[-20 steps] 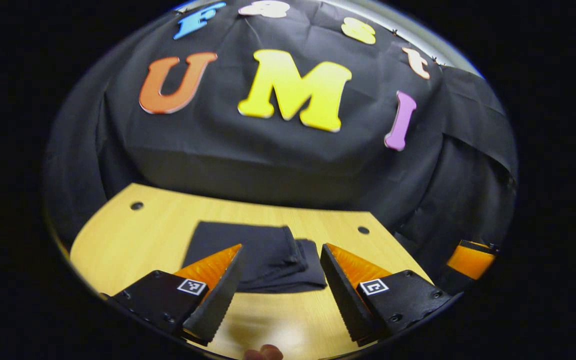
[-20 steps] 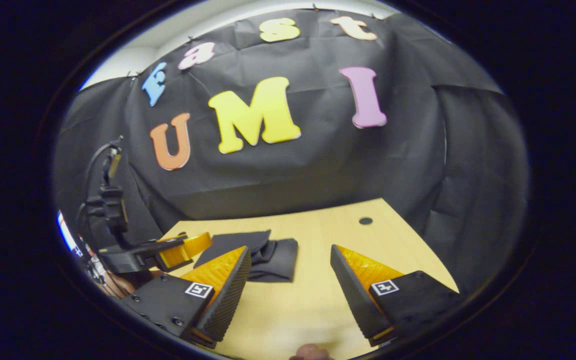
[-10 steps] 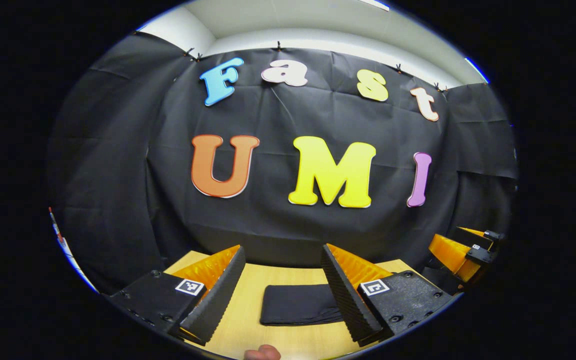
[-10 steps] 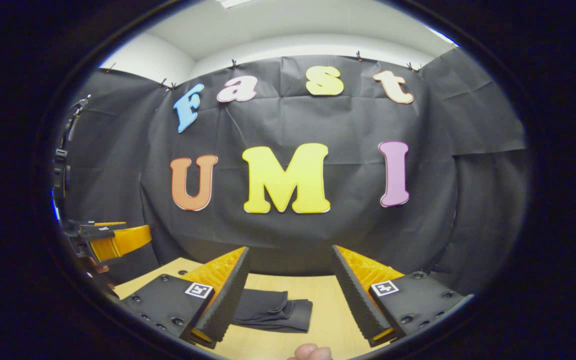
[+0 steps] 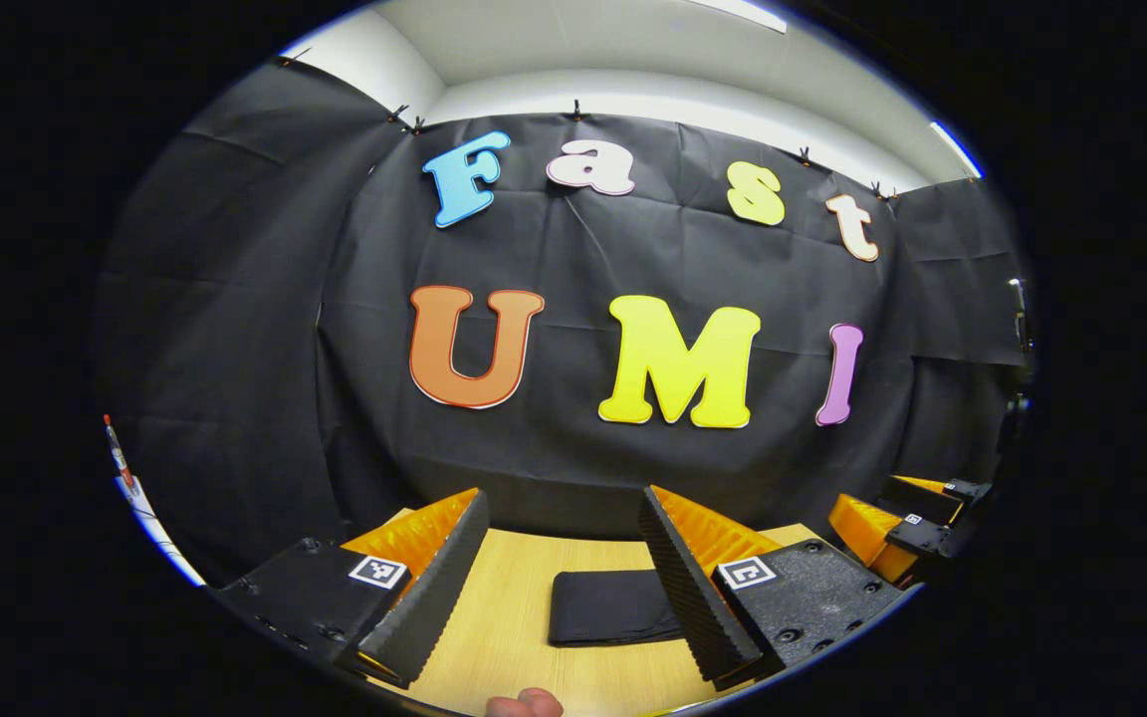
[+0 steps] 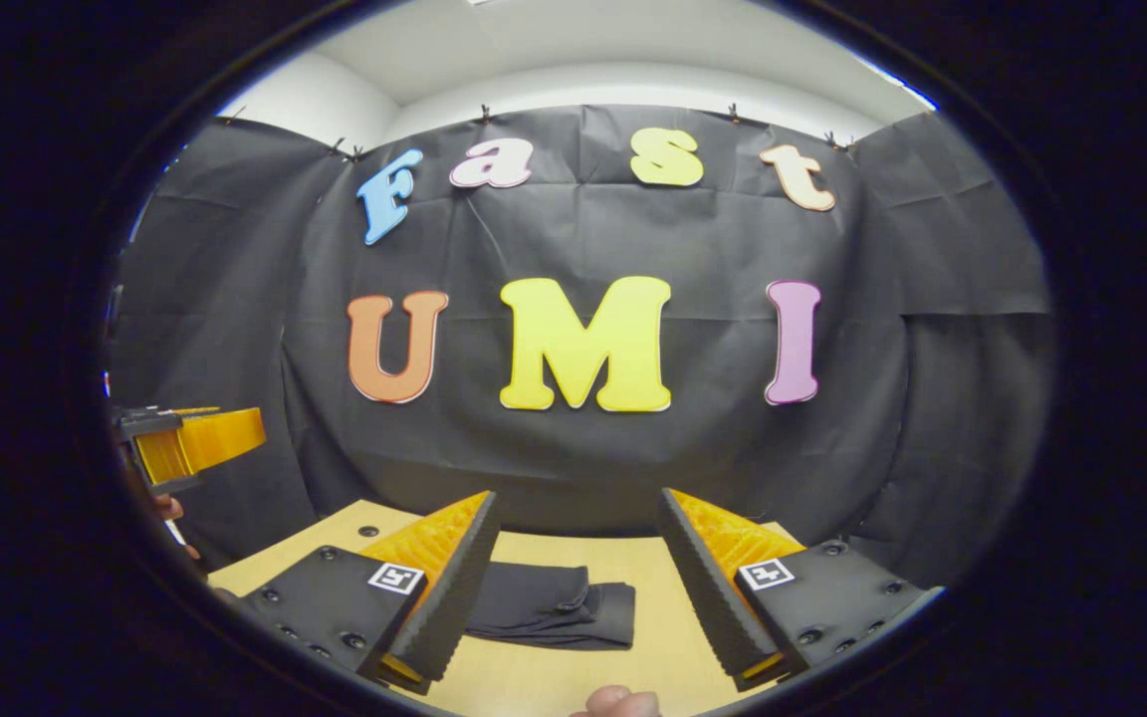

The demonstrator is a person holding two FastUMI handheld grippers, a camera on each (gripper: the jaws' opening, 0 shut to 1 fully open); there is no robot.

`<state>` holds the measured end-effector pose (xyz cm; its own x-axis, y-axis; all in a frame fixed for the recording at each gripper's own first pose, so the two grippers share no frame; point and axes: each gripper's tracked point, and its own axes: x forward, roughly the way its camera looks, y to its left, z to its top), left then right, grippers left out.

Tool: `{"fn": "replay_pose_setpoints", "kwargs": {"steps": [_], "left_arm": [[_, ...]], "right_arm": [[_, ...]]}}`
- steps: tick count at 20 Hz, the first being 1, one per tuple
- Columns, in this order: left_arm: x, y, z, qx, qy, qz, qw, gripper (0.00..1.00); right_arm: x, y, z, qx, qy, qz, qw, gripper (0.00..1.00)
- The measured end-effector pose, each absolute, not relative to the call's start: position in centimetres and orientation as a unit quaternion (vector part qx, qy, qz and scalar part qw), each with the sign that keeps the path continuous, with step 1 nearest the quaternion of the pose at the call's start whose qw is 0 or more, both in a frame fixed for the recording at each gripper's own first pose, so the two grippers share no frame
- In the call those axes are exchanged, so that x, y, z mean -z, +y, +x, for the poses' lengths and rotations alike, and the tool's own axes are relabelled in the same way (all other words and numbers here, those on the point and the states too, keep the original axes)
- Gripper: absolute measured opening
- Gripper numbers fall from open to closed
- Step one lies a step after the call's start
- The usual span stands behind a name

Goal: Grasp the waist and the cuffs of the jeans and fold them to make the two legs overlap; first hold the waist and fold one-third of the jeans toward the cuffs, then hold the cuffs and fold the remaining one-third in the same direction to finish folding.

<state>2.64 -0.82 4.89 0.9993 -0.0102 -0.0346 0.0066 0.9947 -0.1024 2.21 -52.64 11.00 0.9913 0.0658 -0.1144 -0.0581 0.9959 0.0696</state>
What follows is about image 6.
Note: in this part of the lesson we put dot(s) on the black jeans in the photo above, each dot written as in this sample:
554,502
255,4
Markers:
534,607

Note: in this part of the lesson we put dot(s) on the black backdrop cloth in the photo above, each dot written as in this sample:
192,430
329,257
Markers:
583,448

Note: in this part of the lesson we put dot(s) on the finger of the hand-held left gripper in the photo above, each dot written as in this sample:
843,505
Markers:
215,438

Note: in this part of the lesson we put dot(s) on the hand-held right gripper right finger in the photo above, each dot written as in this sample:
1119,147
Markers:
703,597

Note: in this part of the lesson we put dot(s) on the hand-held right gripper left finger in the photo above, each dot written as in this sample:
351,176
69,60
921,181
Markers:
454,597

